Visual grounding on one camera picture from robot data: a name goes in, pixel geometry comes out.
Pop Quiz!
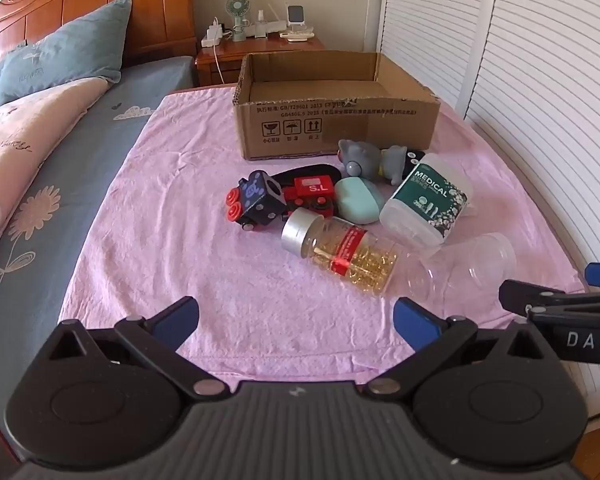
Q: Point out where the white power strip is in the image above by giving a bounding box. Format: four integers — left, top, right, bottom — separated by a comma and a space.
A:
201, 17, 226, 47

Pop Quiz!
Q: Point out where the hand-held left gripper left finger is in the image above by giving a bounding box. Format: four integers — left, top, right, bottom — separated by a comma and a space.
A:
48, 296, 229, 402

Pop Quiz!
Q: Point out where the pink cloth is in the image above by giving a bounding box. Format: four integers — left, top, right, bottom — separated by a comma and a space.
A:
57, 85, 587, 387

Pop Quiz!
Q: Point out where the small green desk fan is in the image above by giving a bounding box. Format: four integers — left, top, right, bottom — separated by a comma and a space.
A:
225, 0, 251, 43

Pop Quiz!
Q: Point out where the red toy train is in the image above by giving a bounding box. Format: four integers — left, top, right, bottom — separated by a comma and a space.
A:
282, 175, 340, 222

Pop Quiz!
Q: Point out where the black digital scale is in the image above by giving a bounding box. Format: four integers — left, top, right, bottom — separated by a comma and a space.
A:
402, 149, 426, 179

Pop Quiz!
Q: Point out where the mint green case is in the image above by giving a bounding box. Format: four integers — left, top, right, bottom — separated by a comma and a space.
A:
334, 176, 386, 225

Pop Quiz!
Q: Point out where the brown cardboard box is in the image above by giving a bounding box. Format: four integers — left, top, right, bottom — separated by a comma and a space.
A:
232, 51, 442, 162

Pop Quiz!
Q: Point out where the grey elephant toy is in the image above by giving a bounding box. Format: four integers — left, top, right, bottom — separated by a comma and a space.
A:
337, 139, 409, 189

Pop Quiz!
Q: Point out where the wooden headboard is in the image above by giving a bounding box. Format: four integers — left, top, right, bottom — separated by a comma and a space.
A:
0, 0, 196, 69

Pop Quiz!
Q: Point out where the clear plastic jar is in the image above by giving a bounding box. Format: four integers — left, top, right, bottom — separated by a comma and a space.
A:
392, 232, 519, 323

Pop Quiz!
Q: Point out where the capsule bottle with silver cap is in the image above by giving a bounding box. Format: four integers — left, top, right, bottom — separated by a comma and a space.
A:
280, 208, 406, 301

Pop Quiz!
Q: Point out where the pink floral pillow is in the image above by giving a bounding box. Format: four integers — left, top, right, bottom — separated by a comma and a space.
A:
0, 76, 112, 282

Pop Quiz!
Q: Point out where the blue bed sheet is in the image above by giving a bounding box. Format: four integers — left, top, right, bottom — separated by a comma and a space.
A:
0, 55, 197, 461

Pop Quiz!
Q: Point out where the white cable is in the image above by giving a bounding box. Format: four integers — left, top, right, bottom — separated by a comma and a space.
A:
210, 42, 226, 85

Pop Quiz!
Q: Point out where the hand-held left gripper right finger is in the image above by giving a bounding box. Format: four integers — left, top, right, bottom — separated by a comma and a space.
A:
362, 296, 548, 402

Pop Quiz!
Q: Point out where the white bottle with green label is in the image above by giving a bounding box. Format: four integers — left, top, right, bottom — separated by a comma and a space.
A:
379, 153, 475, 247

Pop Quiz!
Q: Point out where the white louvered closet door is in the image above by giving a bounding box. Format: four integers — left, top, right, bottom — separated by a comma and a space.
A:
378, 0, 502, 122
462, 0, 600, 421

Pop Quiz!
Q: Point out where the white flat box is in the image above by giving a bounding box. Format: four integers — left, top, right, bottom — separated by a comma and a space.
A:
242, 19, 287, 39

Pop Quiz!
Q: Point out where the black oval case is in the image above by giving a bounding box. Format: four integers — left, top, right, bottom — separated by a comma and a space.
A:
271, 162, 342, 189

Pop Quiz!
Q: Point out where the white phone stand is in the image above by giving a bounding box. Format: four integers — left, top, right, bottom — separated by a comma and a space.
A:
285, 5, 307, 34

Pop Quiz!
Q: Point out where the wooden nightstand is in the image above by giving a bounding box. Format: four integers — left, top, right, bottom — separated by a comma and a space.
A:
195, 35, 327, 87

